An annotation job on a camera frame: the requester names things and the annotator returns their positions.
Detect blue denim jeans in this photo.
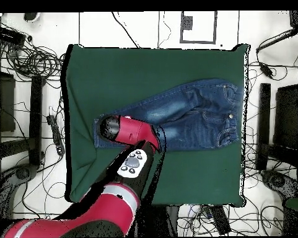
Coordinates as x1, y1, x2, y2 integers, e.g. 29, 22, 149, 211
93, 78, 244, 152

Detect dark flat panel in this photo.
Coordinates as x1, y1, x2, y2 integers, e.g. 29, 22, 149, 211
272, 83, 298, 149
0, 70, 16, 133

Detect dark green table cloth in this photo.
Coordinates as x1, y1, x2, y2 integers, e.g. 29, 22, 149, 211
60, 43, 250, 208

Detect black stand beam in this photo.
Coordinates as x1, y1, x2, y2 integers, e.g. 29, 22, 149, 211
256, 82, 272, 172
28, 74, 44, 167

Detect long black power strip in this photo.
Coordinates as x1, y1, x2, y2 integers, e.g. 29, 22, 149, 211
203, 205, 232, 236

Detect small grey box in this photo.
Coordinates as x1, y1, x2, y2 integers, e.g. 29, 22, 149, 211
181, 15, 193, 30

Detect black power adapter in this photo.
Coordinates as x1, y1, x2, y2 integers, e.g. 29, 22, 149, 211
258, 61, 274, 79

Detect small dark oval object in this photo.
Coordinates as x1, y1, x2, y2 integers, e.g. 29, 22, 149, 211
23, 12, 42, 23

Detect black electronics box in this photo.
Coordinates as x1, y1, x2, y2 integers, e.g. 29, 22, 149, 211
0, 25, 27, 46

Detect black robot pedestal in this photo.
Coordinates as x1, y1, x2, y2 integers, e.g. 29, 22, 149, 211
134, 204, 179, 237

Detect grey rectangular frame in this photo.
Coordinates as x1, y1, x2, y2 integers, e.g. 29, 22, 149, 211
179, 11, 217, 45

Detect tangled black cable coil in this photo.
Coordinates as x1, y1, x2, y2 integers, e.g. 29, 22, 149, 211
4, 42, 68, 82

